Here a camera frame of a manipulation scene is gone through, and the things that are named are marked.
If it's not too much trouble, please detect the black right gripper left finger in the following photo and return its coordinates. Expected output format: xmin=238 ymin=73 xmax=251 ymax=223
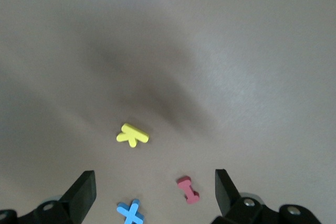
xmin=31 ymin=170 xmax=97 ymax=224

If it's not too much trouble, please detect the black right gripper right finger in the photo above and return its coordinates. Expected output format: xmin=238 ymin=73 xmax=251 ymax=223
xmin=211 ymin=168 xmax=266 ymax=224

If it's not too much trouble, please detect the blue foam letter X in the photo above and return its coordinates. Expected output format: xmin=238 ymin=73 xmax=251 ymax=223
xmin=116 ymin=198 xmax=145 ymax=224

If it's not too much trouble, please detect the red foam letter I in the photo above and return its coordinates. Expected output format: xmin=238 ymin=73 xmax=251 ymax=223
xmin=176 ymin=176 xmax=200 ymax=205

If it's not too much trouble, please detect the yellow foam letter K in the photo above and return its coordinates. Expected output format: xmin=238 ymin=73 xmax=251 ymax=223
xmin=116 ymin=123 xmax=150 ymax=148

